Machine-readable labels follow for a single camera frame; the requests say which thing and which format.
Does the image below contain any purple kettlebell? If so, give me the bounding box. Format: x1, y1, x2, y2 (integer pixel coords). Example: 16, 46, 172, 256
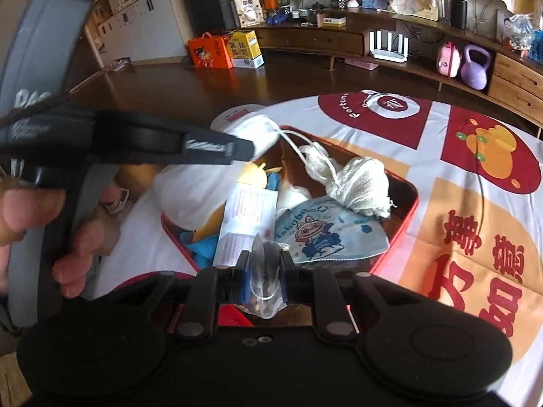
460, 44, 493, 91

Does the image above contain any knotted plastic bag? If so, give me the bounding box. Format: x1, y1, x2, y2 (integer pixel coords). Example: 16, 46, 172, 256
504, 13, 536, 50

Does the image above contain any wooden TV cabinet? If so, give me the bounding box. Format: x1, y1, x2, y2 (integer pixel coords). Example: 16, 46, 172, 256
249, 5, 543, 129

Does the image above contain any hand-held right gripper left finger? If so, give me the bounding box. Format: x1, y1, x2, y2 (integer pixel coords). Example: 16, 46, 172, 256
126, 250, 252, 341

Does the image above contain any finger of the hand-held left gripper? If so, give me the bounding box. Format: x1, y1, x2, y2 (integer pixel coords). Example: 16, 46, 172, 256
90, 109, 257, 167

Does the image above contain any wall storage cabinet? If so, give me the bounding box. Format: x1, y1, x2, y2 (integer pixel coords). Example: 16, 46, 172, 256
71, 0, 188, 67

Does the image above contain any printed tablecloth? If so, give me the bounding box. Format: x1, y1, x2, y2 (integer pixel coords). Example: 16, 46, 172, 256
92, 88, 543, 393

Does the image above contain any blue plastic holder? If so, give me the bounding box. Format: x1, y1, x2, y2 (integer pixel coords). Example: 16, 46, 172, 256
527, 29, 543, 61

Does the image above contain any red tin box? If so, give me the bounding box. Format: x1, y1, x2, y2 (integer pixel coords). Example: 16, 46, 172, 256
160, 124, 420, 328

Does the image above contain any cartoon print face mask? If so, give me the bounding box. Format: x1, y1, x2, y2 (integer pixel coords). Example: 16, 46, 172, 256
273, 196, 391, 264

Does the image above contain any black speaker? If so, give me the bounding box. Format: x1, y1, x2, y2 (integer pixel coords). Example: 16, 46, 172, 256
449, 0, 468, 30

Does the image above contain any clear plastic bag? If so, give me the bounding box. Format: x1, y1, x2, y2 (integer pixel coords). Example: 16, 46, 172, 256
249, 234, 292, 319

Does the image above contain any yellow soft toy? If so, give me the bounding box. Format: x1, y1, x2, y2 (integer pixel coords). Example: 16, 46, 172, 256
192, 160, 269, 243

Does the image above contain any white router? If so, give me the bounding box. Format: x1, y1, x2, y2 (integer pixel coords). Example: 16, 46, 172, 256
368, 30, 411, 61

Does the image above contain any orange gift box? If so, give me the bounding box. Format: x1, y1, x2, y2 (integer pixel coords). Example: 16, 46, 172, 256
187, 32, 234, 70

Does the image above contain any pink flat item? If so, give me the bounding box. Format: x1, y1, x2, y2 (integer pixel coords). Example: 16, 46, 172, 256
344, 57, 379, 71

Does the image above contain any cream printed box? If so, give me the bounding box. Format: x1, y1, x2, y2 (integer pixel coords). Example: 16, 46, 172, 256
232, 0, 266, 29

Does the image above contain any cream gauze bundle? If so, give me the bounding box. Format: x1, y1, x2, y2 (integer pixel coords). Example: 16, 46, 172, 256
298, 141, 398, 220

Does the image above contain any person's left hand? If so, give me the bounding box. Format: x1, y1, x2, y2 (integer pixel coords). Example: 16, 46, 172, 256
0, 180, 122, 300

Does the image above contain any black cabinet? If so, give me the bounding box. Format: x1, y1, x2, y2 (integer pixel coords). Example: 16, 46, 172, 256
183, 0, 247, 37

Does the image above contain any pink toy case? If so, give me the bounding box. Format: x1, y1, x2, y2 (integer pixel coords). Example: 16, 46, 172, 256
436, 41, 462, 78

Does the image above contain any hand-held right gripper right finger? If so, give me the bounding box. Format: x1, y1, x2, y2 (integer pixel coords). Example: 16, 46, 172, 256
280, 253, 409, 337

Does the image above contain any yellow carton box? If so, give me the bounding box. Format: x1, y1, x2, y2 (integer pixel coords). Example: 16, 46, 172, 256
224, 29, 265, 70

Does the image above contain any beige padded stand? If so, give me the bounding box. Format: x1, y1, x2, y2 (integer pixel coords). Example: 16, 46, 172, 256
449, 0, 510, 40

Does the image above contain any white paper leaflet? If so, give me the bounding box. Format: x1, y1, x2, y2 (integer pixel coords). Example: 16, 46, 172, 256
211, 183, 279, 271

